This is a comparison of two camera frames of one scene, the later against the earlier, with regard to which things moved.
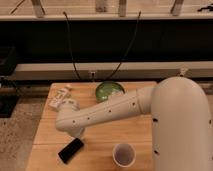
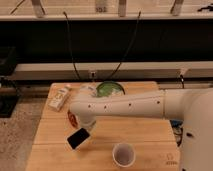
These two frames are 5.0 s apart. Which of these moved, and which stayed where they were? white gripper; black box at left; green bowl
Moved: white gripper
Stayed: green bowl; black box at left
